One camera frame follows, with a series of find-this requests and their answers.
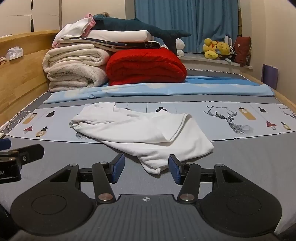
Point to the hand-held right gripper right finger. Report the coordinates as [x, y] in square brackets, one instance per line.
[174, 170]

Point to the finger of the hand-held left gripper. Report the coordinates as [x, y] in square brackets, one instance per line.
[4, 143]
[30, 154]

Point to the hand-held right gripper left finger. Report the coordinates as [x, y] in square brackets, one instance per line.
[118, 168]

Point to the white shirt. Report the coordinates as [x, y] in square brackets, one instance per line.
[143, 134]

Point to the light blue sheet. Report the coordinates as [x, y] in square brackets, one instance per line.
[185, 89]

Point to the tissue pack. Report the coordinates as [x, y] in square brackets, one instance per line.
[14, 53]

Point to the deer printed bedsheet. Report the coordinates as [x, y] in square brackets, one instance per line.
[254, 125]

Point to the red folded blanket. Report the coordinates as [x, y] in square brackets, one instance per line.
[145, 67]

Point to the cream folded blanket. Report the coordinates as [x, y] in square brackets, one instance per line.
[74, 56]

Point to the window sill ledge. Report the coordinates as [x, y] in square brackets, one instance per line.
[196, 60]

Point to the white plush toy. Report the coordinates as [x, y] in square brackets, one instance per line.
[180, 47]

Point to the dark starry folded quilt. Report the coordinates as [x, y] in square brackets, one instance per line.
[129, 45]

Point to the yellow plush toy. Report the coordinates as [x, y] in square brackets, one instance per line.
[223, 48]
[210, 49]

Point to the white wardrobe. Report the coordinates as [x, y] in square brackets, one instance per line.
[30, 16]

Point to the white garment with pink trim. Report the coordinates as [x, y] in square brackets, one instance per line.
[74, 29]

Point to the dark red cushion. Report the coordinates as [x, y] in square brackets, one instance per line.
[242, 51]

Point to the dark teal shark plush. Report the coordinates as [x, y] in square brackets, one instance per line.
[138, 26]

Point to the blue curtain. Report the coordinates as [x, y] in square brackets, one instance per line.
[185, 18]

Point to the wooden bed frame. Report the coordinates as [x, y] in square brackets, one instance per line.
[20, 81]

